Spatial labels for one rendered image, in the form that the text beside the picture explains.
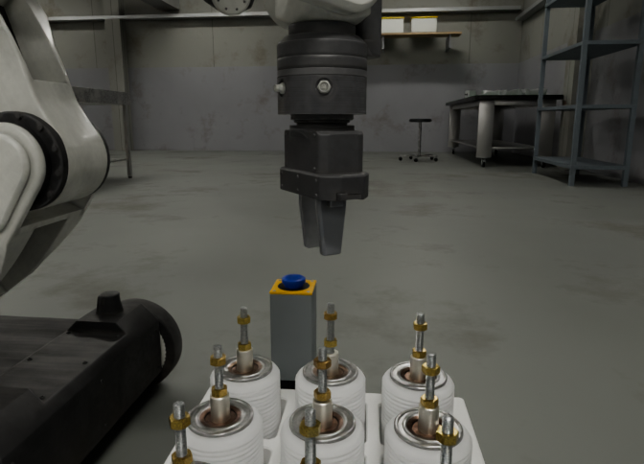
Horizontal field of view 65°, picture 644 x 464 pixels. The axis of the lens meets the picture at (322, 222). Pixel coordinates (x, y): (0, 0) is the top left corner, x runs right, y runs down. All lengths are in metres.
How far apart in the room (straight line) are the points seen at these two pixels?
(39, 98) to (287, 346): 0.53
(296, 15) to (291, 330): 0.52
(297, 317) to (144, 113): 10.18
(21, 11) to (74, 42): 10.71
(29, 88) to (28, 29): 0.14
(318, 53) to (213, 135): 9.93
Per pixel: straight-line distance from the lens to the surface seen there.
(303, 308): 0.83
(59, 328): 1.19
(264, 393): 0.71
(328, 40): 0.48
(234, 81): 10.27
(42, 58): 0.94
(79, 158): 0.83
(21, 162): 0.79
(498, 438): 1.09
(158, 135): 10.80
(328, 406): 0.59
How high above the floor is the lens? 0.59
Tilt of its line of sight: 11 degrees down
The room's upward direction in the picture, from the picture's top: straight up
